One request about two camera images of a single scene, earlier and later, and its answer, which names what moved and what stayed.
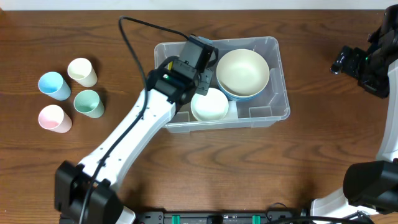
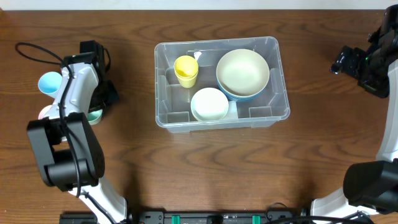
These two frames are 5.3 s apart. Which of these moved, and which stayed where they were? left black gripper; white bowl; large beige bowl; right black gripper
Moved: left black gripper
Stayed: large beige bowl; white bowl; right black gripper
